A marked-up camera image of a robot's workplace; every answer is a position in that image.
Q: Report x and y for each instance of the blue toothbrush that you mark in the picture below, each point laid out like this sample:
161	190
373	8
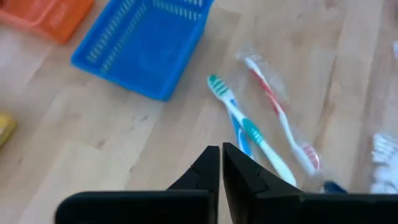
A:
239	137

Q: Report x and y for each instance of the orange plastic basket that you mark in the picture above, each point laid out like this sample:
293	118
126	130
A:
62	18

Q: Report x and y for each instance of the green white toothbrush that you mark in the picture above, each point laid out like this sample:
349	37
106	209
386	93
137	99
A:
231	101

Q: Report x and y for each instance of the blue plastic basket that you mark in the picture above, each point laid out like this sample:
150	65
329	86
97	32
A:
149	53

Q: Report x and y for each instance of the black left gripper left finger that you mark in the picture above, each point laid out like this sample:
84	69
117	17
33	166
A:
155	208

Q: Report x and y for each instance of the yellow plastic basket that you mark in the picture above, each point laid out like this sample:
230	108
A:
6	129

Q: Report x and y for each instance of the red white toothbrush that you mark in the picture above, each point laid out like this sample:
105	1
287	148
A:
284	123

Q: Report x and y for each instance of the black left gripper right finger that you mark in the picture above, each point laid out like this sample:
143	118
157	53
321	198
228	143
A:
280	208

